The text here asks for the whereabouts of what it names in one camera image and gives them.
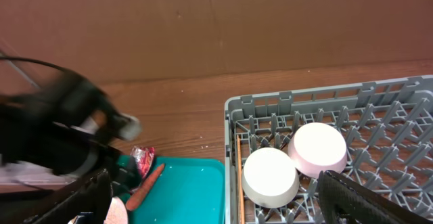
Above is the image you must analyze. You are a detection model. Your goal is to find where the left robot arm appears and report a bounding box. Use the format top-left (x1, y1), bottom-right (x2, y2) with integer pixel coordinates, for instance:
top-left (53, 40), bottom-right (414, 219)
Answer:
top-left (1, 56), bottom-right (141, 187)

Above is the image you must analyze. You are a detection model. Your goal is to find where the pink bowl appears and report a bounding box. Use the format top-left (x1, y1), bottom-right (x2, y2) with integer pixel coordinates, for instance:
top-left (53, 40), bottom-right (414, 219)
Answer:
top-left (288, 122), bottom-right (347, 179)

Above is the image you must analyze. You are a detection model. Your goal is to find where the pink plate with peanut shells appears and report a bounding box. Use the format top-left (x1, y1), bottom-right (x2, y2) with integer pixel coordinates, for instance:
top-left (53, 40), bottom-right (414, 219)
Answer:
top-left (104, 197), bottom-right (129, 224)

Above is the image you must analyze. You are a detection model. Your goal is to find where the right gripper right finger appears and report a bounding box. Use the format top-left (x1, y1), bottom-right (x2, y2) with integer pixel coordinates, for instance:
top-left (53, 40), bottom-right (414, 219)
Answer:
top-left (317, 170), bottom-right (432, 224)

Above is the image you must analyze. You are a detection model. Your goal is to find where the teal serving tray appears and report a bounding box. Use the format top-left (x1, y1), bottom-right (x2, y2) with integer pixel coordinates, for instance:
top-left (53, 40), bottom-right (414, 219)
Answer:
top-left (128, 156), bottom-right (225, 224)

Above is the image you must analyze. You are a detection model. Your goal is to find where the white bowl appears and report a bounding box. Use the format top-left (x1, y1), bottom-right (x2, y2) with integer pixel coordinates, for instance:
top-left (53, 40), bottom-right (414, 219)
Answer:
top-left (242, 148), bottom-right (299, 208)

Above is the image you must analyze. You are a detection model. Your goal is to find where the orange carrot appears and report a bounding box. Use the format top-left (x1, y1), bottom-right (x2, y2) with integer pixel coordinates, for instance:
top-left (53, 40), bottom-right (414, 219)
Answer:
top-left (125, 164), bottom-right (165, 210)

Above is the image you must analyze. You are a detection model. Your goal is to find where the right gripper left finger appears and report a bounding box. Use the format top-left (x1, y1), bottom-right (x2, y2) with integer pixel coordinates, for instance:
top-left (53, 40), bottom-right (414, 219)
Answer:
top-left (20, 169), bottom-right (112, 223)

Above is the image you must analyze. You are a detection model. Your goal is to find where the red snack wrapper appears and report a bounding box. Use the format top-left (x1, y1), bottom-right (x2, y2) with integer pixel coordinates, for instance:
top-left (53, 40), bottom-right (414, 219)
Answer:
top-left (131, 146), bottom-right (156, 179)

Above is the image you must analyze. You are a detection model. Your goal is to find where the wooden chopstick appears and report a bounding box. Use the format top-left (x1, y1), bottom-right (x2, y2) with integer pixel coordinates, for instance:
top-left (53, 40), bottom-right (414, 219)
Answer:
top-left (236, 136), bottom-right (245, 224)

